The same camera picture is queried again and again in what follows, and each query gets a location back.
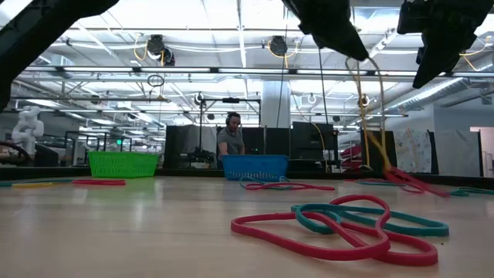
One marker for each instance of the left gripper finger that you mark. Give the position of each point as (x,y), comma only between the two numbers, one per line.
(339,42)
(353,36)

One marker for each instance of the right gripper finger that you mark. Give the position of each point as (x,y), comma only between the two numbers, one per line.
(440,54)

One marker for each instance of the yellow rubber band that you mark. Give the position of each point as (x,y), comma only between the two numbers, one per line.
(31,185)
(382,116)

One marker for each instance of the red rubber band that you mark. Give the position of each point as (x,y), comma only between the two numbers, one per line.
(351,180)
(424,189)
(308,251)
(308,188)
(100,182)

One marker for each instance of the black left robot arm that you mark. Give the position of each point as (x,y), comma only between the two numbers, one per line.
(38,34)

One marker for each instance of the white building column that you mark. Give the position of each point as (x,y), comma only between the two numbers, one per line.
(276,104)

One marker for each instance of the white floral cloth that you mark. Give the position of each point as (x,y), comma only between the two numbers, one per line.
(413,150)

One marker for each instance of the grey hanging cloth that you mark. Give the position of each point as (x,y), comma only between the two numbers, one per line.
(457,154)

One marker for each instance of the black partition panel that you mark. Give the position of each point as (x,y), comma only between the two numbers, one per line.
(393,154)
(173,146)
(278,141)
(308,143)

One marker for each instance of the red rack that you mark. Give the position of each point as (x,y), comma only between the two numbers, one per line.
(351,158)

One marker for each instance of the black headphones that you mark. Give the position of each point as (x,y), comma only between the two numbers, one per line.
(227,120)

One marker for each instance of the person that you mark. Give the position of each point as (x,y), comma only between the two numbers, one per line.
(231,143)

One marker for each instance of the blue plastic basket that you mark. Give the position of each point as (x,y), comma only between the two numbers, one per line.
(254,168)

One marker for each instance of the long ceiling light bar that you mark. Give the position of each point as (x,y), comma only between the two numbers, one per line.
(173,70)

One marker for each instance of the green plastic basket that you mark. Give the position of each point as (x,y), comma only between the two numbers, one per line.
(123,165)

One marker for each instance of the black bin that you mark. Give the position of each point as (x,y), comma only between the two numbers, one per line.
(46,156)

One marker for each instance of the white robot figure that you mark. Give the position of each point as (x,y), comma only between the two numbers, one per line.
(27,131)

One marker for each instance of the black camera stand rig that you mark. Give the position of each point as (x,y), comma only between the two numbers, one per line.
(231,100)

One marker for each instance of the black aluminium table frame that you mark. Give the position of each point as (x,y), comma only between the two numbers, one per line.
(185,172)

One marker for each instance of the black workstation frame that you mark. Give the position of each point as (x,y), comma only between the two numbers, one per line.
(96,133)

